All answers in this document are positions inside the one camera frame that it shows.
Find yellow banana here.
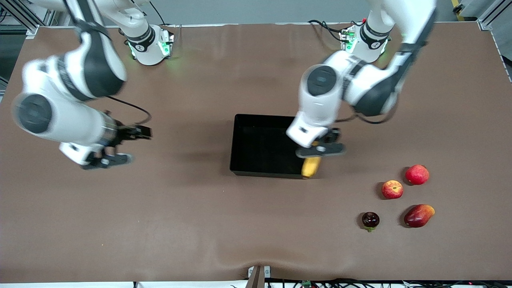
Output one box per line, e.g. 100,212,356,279
301,140,322,179

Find black plastic box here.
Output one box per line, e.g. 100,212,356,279
230,114,316,179

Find red yellow apple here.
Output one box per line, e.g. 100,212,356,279
381,180,404,200

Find brown table cover sheet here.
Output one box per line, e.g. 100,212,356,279
0,23,512,283

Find dark purple mangosteen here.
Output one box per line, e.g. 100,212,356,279
362,212,380,232

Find red yellow mango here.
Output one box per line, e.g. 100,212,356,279
404,204,436,228

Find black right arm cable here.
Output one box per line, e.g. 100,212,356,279
105,95,152,125

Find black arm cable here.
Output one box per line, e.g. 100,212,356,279
335,102,400,125
105,95,152,125

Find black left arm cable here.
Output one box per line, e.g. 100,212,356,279
335,102,400,125

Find black left base cables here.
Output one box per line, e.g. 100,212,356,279
307,19,354,42

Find black right base cable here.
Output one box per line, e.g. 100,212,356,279
150,0,166,25

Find aluminium profile frame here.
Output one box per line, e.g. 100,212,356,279
0,0,54,38
478,0,512,30

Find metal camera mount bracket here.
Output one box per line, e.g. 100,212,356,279
247,265,271,288

